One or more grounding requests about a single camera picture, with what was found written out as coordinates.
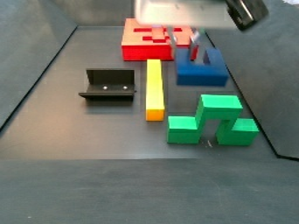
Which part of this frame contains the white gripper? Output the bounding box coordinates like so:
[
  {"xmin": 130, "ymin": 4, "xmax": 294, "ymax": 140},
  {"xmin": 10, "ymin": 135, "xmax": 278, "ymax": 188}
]
[{"xmin": 135, "ymin": 0, "xmax": 237, "ymax": 61}]

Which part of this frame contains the blue U-shaped block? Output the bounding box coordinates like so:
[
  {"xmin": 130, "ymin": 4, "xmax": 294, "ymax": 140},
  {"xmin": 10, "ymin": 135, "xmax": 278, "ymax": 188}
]
[{"xmin": 175, "ymin": 47, "xmax": 230, "ymax": 87}]

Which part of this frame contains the red base block with slots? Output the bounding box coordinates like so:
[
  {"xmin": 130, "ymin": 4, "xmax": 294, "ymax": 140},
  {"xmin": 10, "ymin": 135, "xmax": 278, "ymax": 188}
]
[{"xmin": 122, "ymin": 18, "xmax": 193, "ymax": 61}]

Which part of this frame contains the yellow long bar block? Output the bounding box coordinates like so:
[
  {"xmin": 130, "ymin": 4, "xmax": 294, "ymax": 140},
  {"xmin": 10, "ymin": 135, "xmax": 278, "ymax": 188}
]
[{"xmin": 146, "ymin": 59, "xmax": 164, "ymax": 122}]

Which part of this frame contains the green stepped arch block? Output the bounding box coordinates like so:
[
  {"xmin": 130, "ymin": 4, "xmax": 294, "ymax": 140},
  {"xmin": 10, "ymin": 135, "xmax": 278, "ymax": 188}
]
[{"xmin": 167, "ymin": 94, "xmax": 259, "ymax": 146}]

